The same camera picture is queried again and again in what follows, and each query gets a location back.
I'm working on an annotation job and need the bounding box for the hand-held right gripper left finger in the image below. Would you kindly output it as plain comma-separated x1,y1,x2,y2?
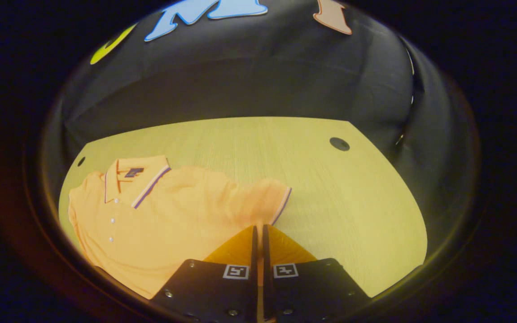
150,225,259,323

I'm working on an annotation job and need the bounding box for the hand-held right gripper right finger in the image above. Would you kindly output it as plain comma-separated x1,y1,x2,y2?
262,224,372,323

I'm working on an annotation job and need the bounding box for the orange polo T-shirt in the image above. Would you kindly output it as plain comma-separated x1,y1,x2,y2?
68,155,293,300

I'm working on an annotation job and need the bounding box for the black backdrop cloth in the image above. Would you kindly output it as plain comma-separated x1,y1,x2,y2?
43,0,480,270

